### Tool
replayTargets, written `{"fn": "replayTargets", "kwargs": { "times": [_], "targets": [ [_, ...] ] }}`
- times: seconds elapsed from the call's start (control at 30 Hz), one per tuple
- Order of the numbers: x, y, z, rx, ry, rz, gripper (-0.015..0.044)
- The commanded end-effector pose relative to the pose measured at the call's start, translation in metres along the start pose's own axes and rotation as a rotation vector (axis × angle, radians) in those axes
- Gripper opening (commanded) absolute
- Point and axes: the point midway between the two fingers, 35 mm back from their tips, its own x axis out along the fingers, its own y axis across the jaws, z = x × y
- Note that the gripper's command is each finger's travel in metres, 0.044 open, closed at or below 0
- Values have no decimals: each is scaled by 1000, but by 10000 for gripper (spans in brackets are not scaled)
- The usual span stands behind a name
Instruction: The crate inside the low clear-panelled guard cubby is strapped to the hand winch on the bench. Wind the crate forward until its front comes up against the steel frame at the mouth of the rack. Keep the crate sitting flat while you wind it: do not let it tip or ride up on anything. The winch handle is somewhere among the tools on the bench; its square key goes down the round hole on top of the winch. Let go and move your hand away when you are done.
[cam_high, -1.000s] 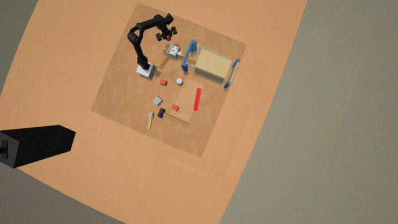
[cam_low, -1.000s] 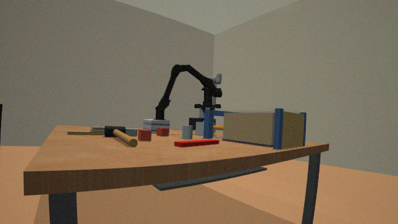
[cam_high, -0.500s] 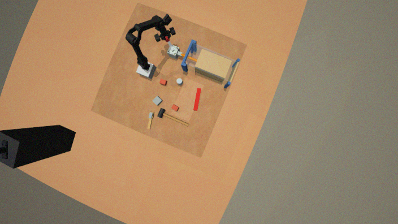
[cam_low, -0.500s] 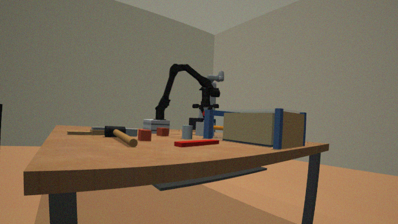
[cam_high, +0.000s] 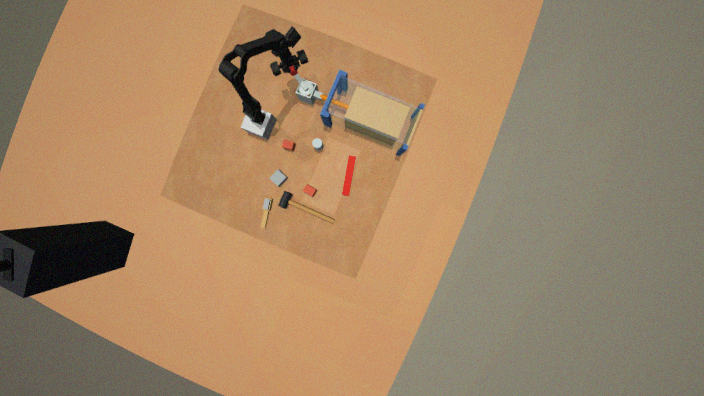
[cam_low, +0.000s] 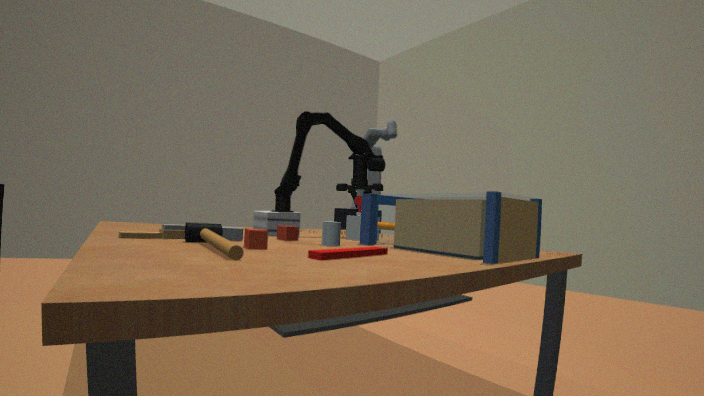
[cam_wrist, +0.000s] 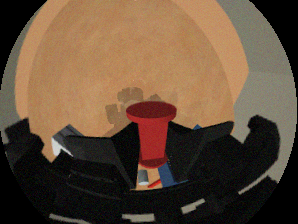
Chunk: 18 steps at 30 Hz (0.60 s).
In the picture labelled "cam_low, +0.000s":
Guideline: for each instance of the red cube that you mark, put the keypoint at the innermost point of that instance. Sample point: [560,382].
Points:
[256,239]
[287,233]

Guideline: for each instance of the red flat bar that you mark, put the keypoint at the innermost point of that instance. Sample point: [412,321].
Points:
[346,253]

